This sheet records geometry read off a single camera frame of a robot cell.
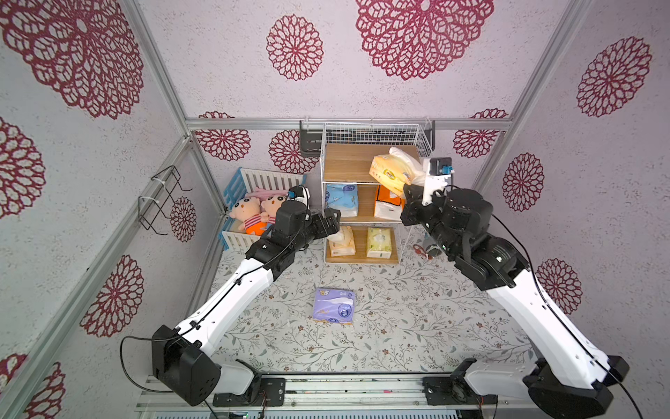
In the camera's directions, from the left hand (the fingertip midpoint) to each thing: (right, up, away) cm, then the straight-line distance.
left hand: (328, 217), depth 75 cm
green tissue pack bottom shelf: (+19, -8, +25) cm, 32 cm away
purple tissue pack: (+2, -28, +10) cm, 30 cm away
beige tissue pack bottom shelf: (+5, -8, +25) cm, 27 cm away
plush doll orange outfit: (-32, +4, +27) cm, 42 cm away
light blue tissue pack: (+4, +7, +8) cm, 12 cm away
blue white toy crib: (-38, +17, +35) cm, 54 cm away
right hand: (+20, +6, -13) cm, 25 cm away
